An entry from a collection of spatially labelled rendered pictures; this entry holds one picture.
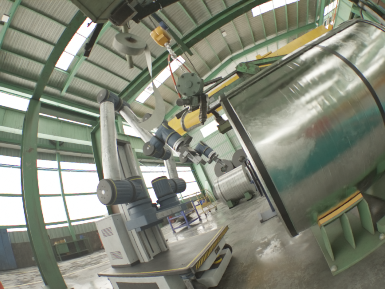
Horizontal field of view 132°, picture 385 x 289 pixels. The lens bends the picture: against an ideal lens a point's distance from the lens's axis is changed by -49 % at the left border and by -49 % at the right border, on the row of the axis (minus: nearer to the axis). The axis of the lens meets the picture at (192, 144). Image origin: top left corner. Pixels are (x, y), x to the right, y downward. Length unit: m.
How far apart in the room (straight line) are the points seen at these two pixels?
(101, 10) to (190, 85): 0.64
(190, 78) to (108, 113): 0.80
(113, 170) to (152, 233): 0.94
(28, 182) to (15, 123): 8.09
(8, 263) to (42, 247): 6.39
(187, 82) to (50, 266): 3.08
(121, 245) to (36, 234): 1.76
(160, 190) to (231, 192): 4.72
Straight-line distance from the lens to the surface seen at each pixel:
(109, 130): 1.43
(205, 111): 1.14
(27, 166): 3.41
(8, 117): 11.39
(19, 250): 9.84
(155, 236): 1.94
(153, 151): 1.16
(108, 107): 1.54
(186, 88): 1.03
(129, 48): 0.78
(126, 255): 1.75
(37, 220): 3.16
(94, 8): 0.79
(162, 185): 1.79
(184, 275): 1.23
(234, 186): 6.20
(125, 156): 2.12
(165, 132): 1.14
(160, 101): 0.66
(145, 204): 1.44
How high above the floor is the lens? 0.71
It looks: 19 degrees up
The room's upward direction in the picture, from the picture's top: 25 degrees counter-clockwise
